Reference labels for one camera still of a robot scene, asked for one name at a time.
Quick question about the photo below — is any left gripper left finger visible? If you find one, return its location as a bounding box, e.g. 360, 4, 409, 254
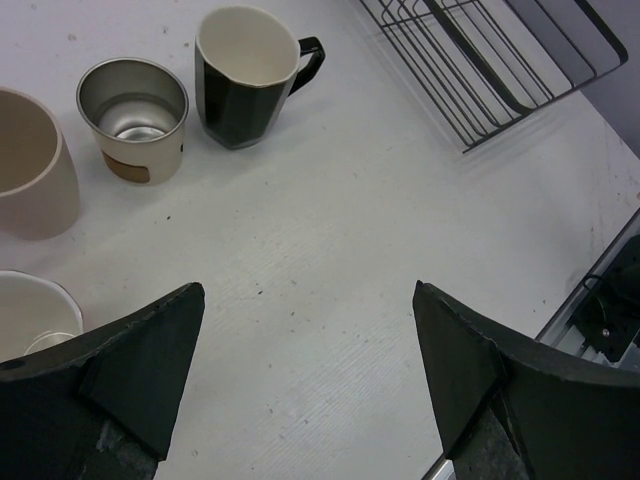
1, 282, 205, 479

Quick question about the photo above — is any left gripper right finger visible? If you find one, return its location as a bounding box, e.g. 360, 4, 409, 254
413, 282, 639, 479

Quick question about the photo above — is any pink ceramic mug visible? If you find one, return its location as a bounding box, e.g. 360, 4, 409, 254
1, 270, 84, 362

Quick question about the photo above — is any beige plastic cup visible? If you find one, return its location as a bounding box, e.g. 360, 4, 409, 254
1, 87, 80, 240

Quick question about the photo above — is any metal cup with cream label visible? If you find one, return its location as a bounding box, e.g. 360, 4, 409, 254
76, 57, 189, 185

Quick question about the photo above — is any black mug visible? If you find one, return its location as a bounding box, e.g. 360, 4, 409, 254
195, 5, 326, 150

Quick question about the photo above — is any aluminium mounting rail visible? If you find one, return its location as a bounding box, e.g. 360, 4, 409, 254
413, 218, 639, 479

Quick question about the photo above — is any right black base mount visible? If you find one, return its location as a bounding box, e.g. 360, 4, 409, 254
576, 257, 639, 363

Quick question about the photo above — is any wire dish rack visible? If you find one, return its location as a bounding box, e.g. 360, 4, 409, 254
361, 1, 629, 152

